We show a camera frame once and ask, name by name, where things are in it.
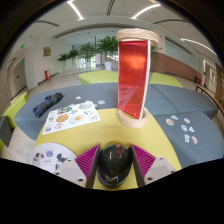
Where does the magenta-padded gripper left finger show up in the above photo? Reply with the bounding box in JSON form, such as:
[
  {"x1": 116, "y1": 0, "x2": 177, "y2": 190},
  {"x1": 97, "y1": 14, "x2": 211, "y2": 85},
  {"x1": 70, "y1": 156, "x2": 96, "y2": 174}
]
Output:
[{"x1": 54, "y1": 143, "x2": 101, "y2": 189}]

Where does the long grey upholstered bench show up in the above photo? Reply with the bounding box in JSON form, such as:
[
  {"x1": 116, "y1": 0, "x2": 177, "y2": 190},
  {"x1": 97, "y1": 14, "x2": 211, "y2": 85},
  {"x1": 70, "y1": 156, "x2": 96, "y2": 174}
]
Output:
[{"x1": 13, "y1": 82, "x2": 173, "y2": 141}]

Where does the grey cube seat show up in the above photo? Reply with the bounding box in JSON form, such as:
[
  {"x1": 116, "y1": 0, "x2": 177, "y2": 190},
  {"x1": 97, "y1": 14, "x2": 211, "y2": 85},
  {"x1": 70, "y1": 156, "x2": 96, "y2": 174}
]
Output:
[{"x1": 0, "y1": 115, "x2": 14, "y2": 148}]

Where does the group of small stickers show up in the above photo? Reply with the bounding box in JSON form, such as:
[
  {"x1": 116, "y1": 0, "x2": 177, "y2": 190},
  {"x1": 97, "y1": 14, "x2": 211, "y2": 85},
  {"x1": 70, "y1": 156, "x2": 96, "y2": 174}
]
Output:
[{"x1": 165, "y1": 114, "x2": 199, "y2": 146}]

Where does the white sticker sheet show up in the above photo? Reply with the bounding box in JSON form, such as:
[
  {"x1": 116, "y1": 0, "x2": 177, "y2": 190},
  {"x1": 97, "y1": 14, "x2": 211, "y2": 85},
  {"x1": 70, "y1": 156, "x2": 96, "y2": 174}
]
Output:
[{"x1": 41, "y1": 100, "x2": 102, "y2": 136}]

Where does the round white puppy mouse pad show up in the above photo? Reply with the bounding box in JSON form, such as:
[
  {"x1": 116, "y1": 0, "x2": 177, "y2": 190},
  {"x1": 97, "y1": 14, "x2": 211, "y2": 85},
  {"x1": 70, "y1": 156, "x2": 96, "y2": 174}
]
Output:
[{"x1": 29, "y1": 142, "x2": 78, "y2": 174}]

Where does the group of ceiling strip lights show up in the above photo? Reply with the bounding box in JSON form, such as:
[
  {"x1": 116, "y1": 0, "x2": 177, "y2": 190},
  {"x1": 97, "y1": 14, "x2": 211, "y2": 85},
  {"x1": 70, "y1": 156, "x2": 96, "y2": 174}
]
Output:
[{"x1": 66, "y1": 0, "x2": 219, "y2": 58}]

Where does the dark doorway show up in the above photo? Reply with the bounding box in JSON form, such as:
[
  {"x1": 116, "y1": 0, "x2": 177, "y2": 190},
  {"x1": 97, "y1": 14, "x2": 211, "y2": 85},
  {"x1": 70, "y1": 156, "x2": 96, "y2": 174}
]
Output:
[{"x1": 12, "y1": 59, "x2": 28, "y2": 95}]

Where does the dark folded umbrella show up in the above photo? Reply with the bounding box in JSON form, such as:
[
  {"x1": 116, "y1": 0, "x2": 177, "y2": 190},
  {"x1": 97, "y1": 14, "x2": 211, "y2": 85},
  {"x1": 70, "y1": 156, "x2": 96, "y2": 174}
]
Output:
[{"x1": 32, "y1": 92, "x2": 64, "y2": 119}]

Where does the group of potted plants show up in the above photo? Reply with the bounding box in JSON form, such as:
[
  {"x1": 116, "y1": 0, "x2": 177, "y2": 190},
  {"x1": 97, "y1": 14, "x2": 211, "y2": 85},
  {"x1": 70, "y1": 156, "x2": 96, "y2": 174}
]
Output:
[{"x1": 57, "y1": 34, "x2": 120, "y2": 72}]

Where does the black computer mouse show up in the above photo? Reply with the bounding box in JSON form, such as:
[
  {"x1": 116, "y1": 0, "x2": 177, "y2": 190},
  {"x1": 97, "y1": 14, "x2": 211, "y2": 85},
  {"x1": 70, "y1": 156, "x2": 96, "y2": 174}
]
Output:
[{"x1": 96, "y1": 143, "x2": 134, "y2": 189}]

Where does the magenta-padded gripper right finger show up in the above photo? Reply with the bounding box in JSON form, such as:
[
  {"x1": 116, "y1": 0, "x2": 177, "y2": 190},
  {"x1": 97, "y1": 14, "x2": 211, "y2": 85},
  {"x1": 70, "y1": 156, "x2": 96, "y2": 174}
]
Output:
[{"x1": 129, "y1": 143, "x2": 177, "y2": 188}]

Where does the wooden bench black frame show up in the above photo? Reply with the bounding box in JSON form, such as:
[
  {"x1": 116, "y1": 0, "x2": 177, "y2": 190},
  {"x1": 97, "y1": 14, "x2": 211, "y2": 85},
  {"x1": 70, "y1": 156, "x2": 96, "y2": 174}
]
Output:
[{"x1": 195, "y1": 83, "x2": 224, "y2": 116}]

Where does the lime green angled bench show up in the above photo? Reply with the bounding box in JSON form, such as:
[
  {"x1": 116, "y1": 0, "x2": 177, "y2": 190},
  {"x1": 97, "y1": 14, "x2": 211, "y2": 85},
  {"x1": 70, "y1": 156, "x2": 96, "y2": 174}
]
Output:
[{"x1": 2, "y1": 91, "x2": 29, "y2": 129}]

